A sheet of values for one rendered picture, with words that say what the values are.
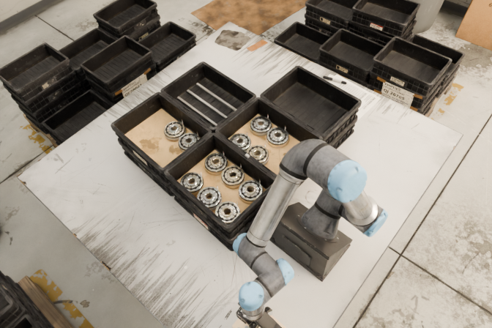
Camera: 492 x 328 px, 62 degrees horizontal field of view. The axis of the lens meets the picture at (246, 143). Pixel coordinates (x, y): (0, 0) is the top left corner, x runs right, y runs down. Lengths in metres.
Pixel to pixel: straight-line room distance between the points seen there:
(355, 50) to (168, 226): 1.94
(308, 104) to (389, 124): 0.45
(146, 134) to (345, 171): 1.18
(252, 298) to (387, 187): 0.98
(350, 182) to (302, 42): 2.32
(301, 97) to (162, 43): 1.50
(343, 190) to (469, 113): 2.42
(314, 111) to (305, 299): 0.89
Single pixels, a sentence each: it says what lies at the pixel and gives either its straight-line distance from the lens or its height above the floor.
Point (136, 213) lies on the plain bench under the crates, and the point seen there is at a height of 0.70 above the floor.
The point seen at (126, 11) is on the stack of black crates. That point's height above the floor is 0.49.
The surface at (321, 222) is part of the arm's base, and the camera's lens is 1.62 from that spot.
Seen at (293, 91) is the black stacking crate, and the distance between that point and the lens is 2.16.
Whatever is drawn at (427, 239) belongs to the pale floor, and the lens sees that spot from 2.76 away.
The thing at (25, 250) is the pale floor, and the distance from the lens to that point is 2.98.
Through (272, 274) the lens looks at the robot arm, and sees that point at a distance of 1.32.
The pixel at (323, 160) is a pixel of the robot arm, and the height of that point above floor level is 1.40.
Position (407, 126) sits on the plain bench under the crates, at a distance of 2.27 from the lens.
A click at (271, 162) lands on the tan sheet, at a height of 0.83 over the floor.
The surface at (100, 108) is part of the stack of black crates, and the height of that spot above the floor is 0.27.
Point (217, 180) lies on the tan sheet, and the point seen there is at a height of 0.83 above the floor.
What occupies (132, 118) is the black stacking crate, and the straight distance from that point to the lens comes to 2.07.
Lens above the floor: 2.35
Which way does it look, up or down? 52 degrees down
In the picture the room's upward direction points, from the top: 5 degrees counter-clockwise
